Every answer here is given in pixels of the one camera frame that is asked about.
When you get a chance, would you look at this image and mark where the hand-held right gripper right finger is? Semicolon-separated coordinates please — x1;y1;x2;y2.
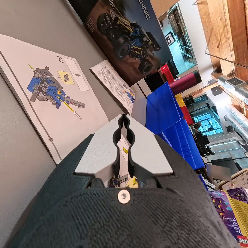
125;114;174;187

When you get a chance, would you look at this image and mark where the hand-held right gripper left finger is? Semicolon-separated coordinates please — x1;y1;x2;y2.
75;114;125;188

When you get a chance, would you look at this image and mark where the white lego instruction booklet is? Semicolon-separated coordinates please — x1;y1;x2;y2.
0;34;140;189

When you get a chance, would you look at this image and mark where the purple and yellow lego box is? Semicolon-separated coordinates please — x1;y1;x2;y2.
208;187;248;248

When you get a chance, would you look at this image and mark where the large buggy picture lego box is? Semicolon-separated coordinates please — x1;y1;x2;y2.
67;0;174;87

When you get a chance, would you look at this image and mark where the blue plastic storage bin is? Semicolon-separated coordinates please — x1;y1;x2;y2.
157;117;205;171
145;81;184;134

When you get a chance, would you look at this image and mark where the red plastic bin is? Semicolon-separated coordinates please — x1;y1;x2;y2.
180;105;194;125
158;63;176;84

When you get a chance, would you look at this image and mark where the yellow plastic bin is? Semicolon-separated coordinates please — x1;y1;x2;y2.
174;93;184;109

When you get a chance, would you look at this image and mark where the white booklet with printed text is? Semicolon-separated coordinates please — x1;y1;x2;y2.
90;59;136;116

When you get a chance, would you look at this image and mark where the maroon insulated bottle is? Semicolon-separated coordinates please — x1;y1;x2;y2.
169;70;202;96

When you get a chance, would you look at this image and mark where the brown cardboard box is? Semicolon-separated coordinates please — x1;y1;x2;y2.
215;168;248;191

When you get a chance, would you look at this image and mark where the black and white tag sign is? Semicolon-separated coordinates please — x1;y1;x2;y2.
164;32;176;46

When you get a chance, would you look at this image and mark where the black camera rig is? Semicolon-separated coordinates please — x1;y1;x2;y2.
194;134;214;157

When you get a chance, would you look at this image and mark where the silver air duct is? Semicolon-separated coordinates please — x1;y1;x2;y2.
217;75;248;105
224;104;248;141

